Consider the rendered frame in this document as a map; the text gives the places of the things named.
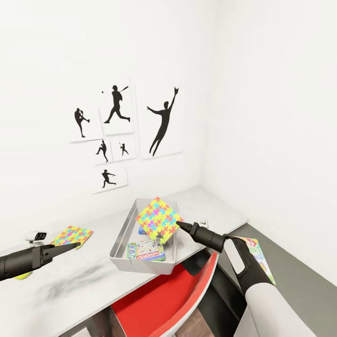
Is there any tennis ball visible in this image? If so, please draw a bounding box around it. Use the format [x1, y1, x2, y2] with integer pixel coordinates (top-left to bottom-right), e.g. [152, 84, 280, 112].
[15, 272, 30, 280]

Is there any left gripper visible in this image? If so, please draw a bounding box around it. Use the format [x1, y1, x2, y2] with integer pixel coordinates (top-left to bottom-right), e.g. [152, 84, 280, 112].
[4, 242, 81, 279]

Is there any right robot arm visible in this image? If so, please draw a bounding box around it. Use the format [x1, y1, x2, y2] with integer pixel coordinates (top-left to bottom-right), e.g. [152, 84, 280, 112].
[176, 218, 317, 337]

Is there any board game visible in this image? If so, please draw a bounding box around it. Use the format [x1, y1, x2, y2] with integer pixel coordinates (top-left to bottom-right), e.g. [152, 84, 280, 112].
[138, 226, 147, 234]
[239, 237, 275, 285]
[127, 237, 165, 261]

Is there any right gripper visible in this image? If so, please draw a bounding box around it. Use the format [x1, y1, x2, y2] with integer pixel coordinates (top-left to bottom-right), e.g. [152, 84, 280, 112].
[176, 221, 214, 247]

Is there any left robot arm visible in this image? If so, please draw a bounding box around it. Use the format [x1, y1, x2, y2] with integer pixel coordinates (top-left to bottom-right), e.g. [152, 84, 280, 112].
[0, 230, 81, 281]

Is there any jigsaw puzzle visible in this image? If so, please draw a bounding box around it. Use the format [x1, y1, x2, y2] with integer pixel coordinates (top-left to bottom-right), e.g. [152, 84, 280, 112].
[50, 226, 94, 250]
[136, 197, 185, 244]

